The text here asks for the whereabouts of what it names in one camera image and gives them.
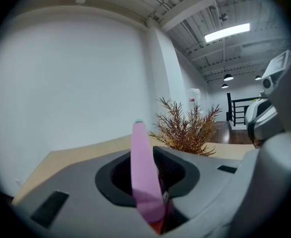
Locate rectangular ceiling light panel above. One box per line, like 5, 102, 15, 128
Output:
204, 23, 251, 44

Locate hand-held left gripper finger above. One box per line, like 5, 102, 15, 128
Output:
130, 119, 170, 225

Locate light wooden table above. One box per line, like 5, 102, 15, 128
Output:
11, 132, 256, 206

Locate black stair railing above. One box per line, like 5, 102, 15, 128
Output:
226, 92, 260, 127

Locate white head-mounted camera rig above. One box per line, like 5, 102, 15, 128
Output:
244, 50, 291, 148

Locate reddish-brown artificial plant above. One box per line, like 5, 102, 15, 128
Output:
148, 97, 223, 157

